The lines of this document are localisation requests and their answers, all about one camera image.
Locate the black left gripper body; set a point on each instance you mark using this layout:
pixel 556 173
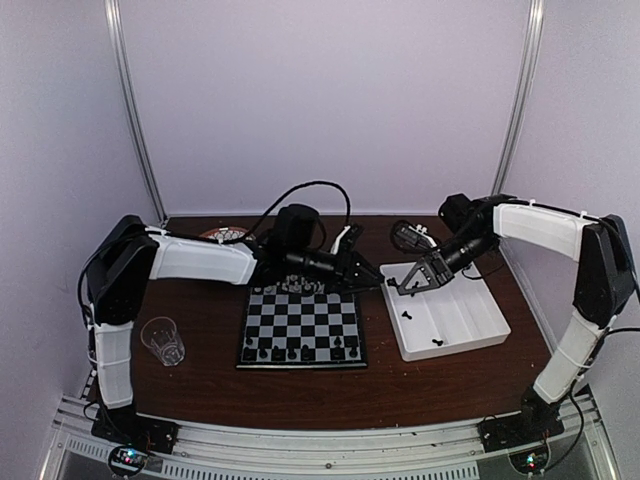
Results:
pixel 344 262

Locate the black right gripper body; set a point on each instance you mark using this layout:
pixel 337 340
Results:
pixel 438 265

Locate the white plastic tray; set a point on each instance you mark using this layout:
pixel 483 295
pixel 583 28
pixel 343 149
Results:
pixel 463 313

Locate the black white chessboard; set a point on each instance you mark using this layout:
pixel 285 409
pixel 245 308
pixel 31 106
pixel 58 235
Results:
pixel 297 319

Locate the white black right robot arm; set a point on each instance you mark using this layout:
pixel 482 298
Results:
pixel 576 270

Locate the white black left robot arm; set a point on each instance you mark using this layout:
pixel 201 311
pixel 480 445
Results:
pixel 113 283

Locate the floral ceramic plate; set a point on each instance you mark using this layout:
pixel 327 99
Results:
pixel 224 234

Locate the clear drinking glass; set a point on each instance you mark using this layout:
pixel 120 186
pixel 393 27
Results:
pixel 161 337

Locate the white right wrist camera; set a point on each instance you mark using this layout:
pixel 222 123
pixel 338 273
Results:
pixel 412 238

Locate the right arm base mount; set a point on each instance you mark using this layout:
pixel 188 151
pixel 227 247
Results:
pixel 527 448

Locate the front aluminium rail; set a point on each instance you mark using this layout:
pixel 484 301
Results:
pixel 448 451

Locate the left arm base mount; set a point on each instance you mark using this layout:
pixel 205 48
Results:
pixel 137 446

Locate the right aluminium frame post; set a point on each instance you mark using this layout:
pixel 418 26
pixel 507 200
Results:
pixel 529 61

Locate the aluminium frame post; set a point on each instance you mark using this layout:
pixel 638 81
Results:
pixel 117 38
pixel 529 61

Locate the left aluminium frame post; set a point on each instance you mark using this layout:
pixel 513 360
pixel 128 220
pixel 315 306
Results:
pixel 117 38

